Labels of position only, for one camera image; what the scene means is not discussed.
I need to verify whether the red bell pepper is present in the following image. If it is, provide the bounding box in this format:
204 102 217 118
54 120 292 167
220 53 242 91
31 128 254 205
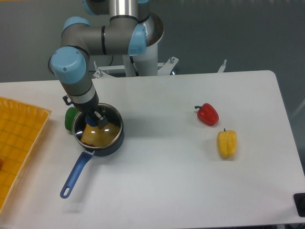
194 103 219 126

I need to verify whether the white bracket behind table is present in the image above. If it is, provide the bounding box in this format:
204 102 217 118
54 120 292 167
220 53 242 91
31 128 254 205
217 59 227 73

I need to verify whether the yellow toast slice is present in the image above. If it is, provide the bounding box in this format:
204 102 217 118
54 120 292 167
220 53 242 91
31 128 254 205
81 123 120 147

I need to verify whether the yellow bell pepper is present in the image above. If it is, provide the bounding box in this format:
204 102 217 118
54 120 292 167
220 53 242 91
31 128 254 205
217 128 237 159

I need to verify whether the black device at table corner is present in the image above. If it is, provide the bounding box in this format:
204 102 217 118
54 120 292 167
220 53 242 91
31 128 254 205
293 193 305 218

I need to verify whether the green bell pepper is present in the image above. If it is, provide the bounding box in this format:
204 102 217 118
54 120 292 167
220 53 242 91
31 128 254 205
64 107 78 131

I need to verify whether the dark pot with blue handle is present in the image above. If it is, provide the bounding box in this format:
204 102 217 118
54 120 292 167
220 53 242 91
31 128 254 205
60 116 124 198

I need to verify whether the glass pot lid blue knob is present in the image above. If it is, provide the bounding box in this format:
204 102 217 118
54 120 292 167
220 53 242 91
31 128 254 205
72 103 123 150

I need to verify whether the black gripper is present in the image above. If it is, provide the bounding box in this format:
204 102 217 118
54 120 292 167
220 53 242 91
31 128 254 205
62 93 107 129

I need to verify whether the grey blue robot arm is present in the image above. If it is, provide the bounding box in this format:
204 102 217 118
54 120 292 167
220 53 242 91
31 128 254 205
50 0 164 128

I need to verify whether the yellow plastic basket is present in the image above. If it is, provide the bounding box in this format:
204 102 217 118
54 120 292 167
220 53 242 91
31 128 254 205
0 97 51 210

